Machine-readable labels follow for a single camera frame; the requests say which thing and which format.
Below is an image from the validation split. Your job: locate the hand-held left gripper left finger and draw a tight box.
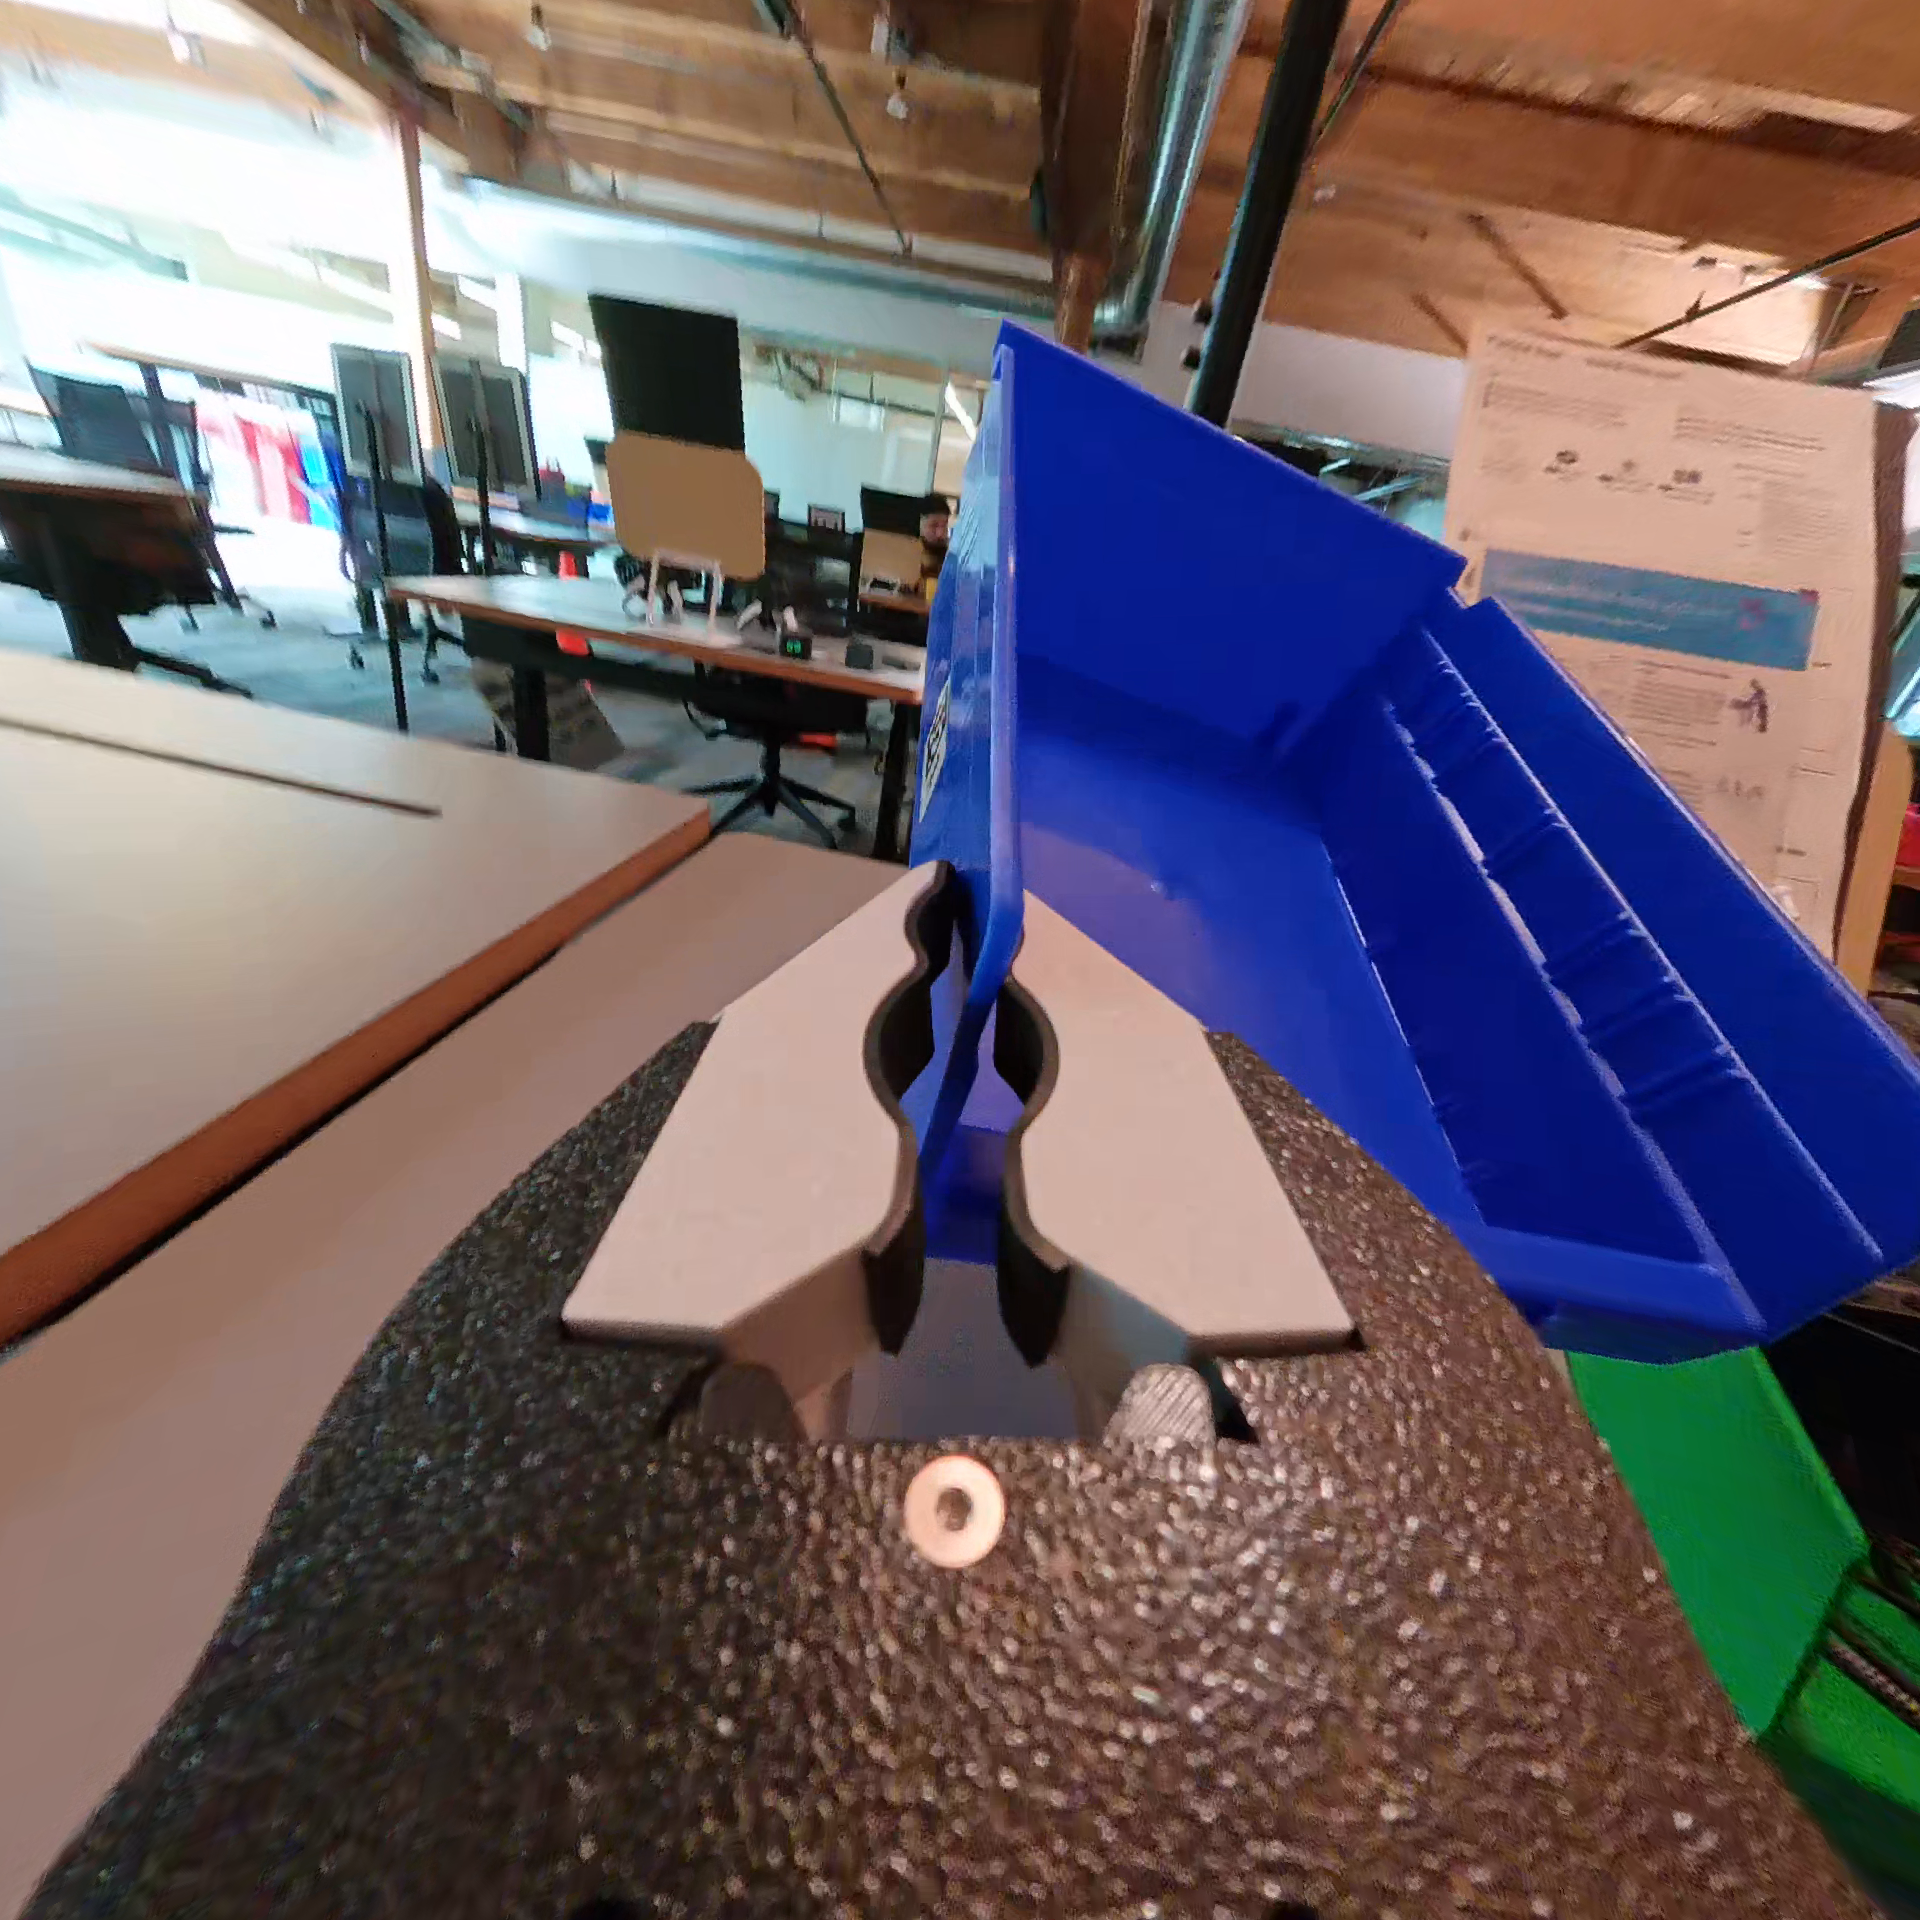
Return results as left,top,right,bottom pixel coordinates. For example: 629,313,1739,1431
560,863,963,1445

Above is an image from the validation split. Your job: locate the black tripod pole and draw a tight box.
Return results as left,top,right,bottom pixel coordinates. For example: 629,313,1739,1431
1186,0,1352,424

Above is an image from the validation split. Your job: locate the wooden document stand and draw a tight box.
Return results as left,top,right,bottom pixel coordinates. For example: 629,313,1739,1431
1444,321,1920,1001
603,430,769,625

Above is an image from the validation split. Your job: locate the wooden top desk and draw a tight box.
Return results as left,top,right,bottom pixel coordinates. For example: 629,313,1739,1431
389,574,926,867

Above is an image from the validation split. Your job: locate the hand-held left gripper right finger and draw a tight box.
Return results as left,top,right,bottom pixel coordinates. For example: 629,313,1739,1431
992,897,1360,1434

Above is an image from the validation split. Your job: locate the black office chair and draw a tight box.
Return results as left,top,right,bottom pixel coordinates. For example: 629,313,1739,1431
683,666,869,852

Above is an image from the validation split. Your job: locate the large black screen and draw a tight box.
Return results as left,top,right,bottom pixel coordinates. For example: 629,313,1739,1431
586,291,747,450

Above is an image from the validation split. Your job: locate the white printed sheet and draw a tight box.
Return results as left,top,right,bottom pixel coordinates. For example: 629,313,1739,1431
1446,325,1876,602

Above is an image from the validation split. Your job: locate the blue storage bin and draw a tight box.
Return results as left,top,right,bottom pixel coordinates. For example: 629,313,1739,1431
906,321,1920,1369

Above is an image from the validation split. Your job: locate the black monitor panel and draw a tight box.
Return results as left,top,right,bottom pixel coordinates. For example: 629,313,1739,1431
432,353,534,496
330,344,423,486

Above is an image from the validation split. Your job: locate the blue header printed sheet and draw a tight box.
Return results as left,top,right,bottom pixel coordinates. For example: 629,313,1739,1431
1474,550,1839,942

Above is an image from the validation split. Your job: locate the green storage bin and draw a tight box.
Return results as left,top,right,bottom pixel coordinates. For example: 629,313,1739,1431
1567,1348,1920,1869

